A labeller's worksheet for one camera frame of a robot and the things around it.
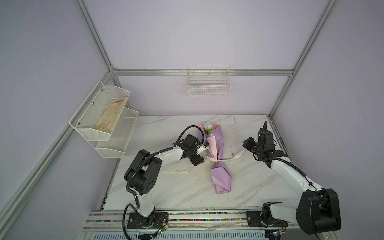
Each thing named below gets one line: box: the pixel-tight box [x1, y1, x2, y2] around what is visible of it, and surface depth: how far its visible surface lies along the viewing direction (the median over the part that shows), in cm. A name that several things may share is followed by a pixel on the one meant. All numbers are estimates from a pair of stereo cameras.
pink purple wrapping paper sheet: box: [200, 124, 232, 194], surface depth 87 cm
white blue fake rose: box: [202, 121, 215, 135], surface depth 106 cm
